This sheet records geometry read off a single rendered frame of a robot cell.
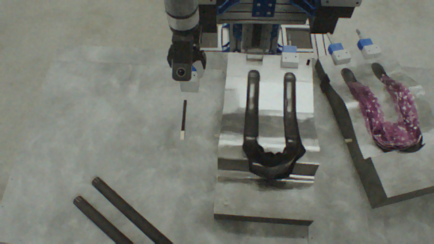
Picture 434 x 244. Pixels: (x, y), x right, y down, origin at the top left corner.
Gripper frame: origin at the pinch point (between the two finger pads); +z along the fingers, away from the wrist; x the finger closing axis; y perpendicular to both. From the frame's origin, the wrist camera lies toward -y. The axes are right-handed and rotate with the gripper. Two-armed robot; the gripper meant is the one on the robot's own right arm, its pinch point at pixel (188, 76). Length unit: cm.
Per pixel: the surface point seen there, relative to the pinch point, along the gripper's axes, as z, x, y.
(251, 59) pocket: 8.4, -17.5, 13.7
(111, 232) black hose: 9.3, 15.6, -43.0
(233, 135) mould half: 2.0, -13.7, -16.5
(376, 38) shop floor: 95, -101, 107
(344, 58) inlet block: 7, -47, 16
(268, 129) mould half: 3.5, -23.0, -13.0
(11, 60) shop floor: 95, 135, 71
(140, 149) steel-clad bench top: 15.0, 14.0, -17.0
